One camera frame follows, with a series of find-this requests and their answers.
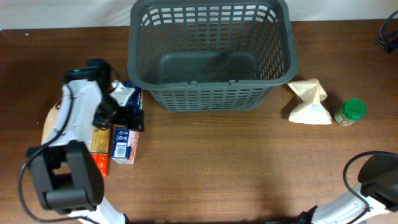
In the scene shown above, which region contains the orange spaghetti packet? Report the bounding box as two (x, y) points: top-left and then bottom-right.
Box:
(90, 128), (111, 177)

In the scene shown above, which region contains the blue pasta box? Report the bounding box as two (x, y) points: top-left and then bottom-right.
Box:
(111, 81), (143, 164)

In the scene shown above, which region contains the beige snack bag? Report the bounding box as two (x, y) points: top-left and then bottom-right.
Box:
(41, 99), (62, 144)

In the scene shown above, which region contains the grey plastic shopping basket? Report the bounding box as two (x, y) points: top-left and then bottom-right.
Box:
(127, 0), (298, 112)

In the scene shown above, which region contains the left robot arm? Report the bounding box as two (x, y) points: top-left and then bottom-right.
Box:
(17, 58), (144, 223)

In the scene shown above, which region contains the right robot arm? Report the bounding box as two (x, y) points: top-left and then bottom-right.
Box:
(294, 151), (397, 224)

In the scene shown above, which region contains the cream folded paper bag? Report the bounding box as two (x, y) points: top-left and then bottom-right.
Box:
(287, 78), (331, 125)

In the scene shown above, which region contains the green lid jar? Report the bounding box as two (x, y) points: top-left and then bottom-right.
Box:
(334, 98), (367, 126)

